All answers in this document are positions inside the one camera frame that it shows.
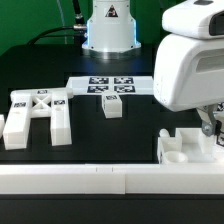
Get white chair seat part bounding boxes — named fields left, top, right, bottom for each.
left=157, top=128, right=215, bottom=164

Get white front rail barrier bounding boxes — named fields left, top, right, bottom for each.
left=0, top=164, right=224, bottom=194

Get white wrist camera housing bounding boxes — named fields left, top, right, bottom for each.
left=162, top=0, right=224, bottom=39

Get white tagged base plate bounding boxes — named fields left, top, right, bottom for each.
left=66, top=76, right=153, bottom=95

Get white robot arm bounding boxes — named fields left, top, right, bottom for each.
left=82, top=0, right=224, bottom=136

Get white part left edge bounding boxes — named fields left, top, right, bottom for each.
left=0, top=114, right=5, bottom=136

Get black cables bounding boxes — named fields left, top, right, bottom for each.
left=27, top=0, right=88, bottom=46

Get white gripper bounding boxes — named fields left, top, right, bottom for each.
left=154, top=34, right=224, bottom=137

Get white chair back frame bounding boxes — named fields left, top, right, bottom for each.
left=3, top=87, right=73, bottom=150

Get white tagged right block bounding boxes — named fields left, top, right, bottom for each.
left=217, top=103, right=224, bottom=112

